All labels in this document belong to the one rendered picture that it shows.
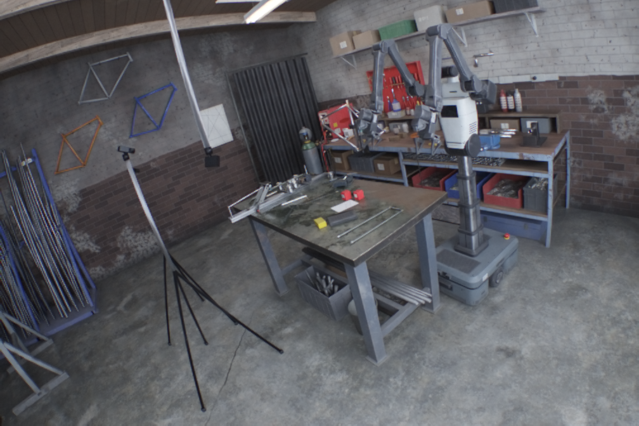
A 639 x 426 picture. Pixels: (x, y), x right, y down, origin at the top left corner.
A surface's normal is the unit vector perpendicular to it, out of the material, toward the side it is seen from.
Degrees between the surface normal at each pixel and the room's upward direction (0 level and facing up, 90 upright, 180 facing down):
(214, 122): 90
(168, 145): 90
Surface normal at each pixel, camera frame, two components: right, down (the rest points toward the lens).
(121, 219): 0.58, 0.11
